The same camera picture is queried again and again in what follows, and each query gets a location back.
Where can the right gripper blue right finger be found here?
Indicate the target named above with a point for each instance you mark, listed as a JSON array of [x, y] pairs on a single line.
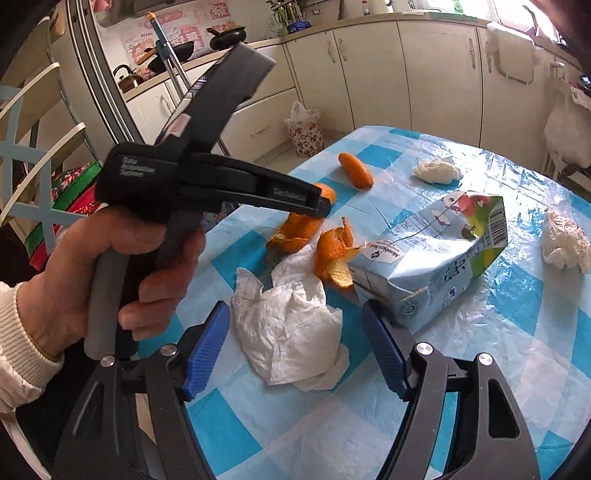
[[391, 344]]

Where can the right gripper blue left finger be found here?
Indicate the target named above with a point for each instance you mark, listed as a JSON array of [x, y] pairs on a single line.
[[203, 355]]

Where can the white tissue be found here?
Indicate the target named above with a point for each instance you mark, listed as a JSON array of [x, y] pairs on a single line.
[[289, 332], [564, 243]]

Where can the blue green milk carton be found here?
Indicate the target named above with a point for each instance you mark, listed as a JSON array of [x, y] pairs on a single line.
[[423, 264]]

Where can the orange peel cluster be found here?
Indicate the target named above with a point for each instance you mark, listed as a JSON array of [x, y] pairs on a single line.
[[334, 251]]

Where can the curved orange peel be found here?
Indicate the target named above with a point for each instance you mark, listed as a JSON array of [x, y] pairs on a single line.
[[294, 234]]

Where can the person's left hand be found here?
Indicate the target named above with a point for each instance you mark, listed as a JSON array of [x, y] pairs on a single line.
[[78, 294]]

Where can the floral waste bin white bag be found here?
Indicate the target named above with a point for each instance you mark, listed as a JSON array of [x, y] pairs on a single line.
[[305, 130]]

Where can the white wooden chair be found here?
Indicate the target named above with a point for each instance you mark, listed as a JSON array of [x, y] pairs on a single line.
[[40, 196]]

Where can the crumpled white tissue ball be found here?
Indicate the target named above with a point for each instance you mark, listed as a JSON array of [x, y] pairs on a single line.
[[441, 170]]

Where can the white plastic bag on cart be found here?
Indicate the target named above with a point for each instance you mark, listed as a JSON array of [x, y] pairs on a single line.
[[567, 130]]

